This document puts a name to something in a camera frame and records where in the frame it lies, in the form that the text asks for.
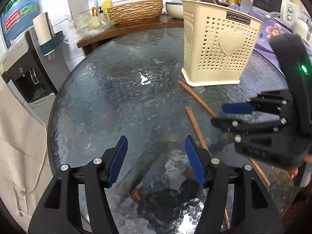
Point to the purple floral cloth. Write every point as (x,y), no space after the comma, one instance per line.
(269,29)

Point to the paper cup holder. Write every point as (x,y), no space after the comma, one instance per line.
(48,40)

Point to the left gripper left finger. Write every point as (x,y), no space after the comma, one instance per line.
(116,163)

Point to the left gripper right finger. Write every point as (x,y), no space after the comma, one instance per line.
(196,163)

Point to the brown wooden counter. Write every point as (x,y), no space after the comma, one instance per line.
(91,43)

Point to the woven wooden basin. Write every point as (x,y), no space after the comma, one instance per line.
(135,12)

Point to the water dispenser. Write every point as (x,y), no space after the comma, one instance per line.
(31,76)

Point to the plastic bag with fruit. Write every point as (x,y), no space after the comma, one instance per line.
(85,25)

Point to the cream frying pan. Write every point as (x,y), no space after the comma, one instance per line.
(175,9)

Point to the blue water bottle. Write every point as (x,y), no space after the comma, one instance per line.
(17,17)

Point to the beige perforated utensil holder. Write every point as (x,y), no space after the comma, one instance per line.
(218,42)

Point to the white microwave oven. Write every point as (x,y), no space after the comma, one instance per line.
(288,10)

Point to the yellow soap bottle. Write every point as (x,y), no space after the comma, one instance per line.
(106,4)

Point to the person's right hand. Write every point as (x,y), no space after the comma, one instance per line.
(293,172)

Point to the beige sofa cover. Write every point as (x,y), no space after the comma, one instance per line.
(25,170)

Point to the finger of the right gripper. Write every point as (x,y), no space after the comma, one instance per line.
(239,108)
(229,125)

